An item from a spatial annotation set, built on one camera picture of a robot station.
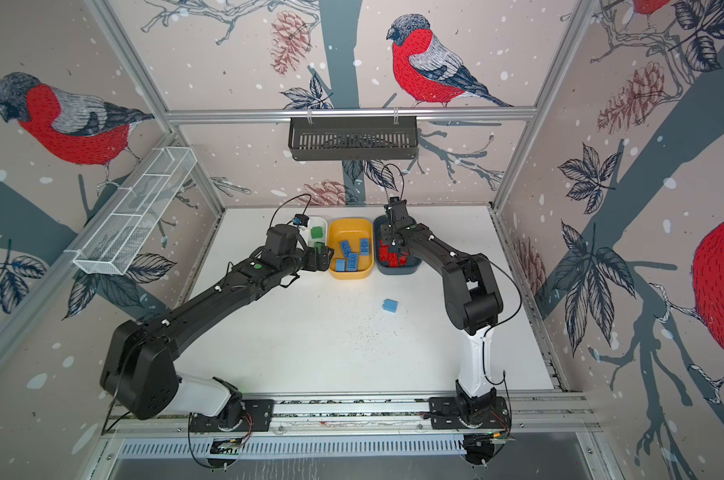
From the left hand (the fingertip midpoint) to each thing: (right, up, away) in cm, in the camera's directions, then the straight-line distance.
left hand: (319, 248), depth 83 cm
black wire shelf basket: (+6, +38, +24) cm, 45 cm away
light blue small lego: (+21, -19, +11) cm, 30 cm away
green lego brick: (+1, +1, -7) cm, 8 cm away
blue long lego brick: (+5, 0, +24) cm, 24 cm away
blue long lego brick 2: (+12, -1, +24) cm, 27 cm away
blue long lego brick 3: (+8, -6, +18) cm, 20 cm away
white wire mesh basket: (-49, +11, -5) cm, 50 cm away
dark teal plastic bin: (+30, -6, +23) cm, 38 cm away
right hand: (+22, +5, +18) cm, 28 cm away
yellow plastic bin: (+7, +5, +30) cm, 31 cm away
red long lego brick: (+23, -5, +20) cm, 30 cm away
